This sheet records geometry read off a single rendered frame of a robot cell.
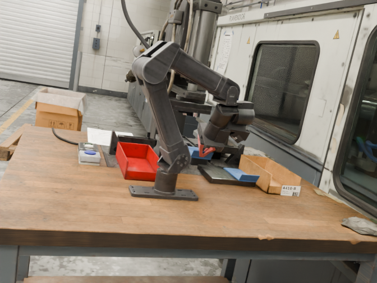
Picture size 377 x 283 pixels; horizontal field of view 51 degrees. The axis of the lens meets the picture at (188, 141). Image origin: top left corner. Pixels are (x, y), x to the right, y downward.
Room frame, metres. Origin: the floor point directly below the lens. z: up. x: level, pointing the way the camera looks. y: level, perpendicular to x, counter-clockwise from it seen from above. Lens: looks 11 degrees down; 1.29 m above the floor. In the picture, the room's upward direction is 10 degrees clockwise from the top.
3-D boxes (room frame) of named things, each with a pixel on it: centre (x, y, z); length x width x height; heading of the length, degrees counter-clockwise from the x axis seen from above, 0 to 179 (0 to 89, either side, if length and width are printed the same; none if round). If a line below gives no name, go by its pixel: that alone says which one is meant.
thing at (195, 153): (1.33, -0.03, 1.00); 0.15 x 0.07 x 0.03; 19
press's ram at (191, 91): (1.60, 0.06, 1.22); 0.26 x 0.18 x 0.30; 19
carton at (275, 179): (1.44, -0.32, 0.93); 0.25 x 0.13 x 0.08; 19
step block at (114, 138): (1.46, 0.26, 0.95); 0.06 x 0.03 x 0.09; 109
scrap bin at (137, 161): (1.31, 0.16, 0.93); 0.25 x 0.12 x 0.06; 19
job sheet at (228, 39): (3.21, -0.15, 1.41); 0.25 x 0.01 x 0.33; 15
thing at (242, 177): (1.40, -0.21, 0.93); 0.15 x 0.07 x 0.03; 20
